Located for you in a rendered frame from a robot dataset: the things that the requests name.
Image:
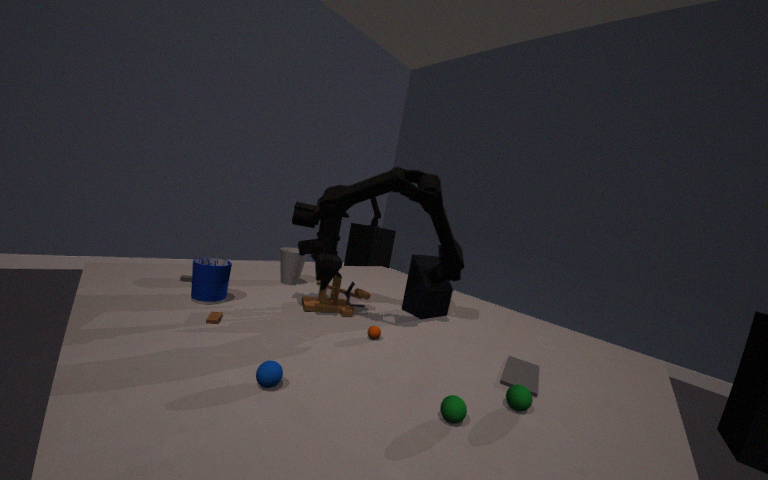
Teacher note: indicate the blue mug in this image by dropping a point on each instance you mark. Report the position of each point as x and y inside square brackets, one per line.
[210, 280]

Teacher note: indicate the dark brown ball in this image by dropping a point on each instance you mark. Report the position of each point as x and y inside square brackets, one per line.
[374, 332]

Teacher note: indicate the blue ball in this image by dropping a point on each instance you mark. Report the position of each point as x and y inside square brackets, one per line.
[269, 374]

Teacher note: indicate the brown rectangular block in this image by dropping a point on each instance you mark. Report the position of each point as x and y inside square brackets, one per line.
[214, 317]

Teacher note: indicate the green ball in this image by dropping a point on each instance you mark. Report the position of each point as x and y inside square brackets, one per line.
[453, 409]
[519, 398]

